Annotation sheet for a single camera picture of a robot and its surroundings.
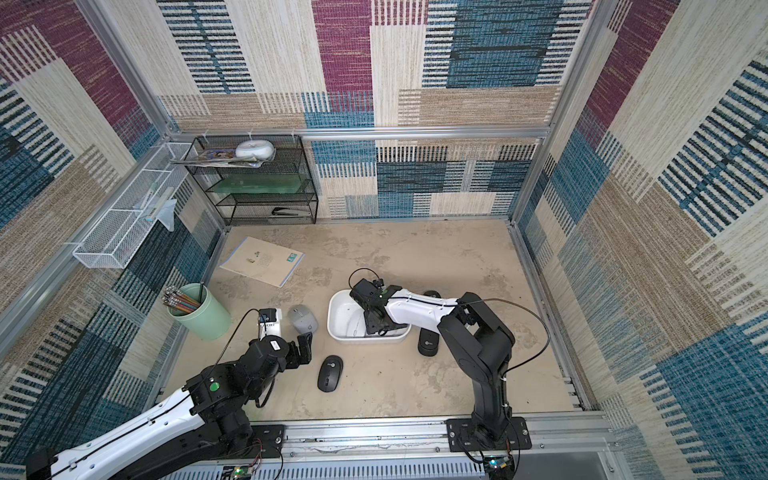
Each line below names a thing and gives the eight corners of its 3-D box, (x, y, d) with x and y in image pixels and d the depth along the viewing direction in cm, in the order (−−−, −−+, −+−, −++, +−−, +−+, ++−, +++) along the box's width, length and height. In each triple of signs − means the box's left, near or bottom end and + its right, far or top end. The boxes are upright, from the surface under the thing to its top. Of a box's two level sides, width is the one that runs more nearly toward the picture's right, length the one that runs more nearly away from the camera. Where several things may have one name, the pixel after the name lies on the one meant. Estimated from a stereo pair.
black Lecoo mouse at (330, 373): (318, 392, 83) (317, 389, 81) (323, 357, 89) (322, 354, 87) (340, 392, 83) (339, 389, 81) (344, 357, 89) (342, 354, 87)
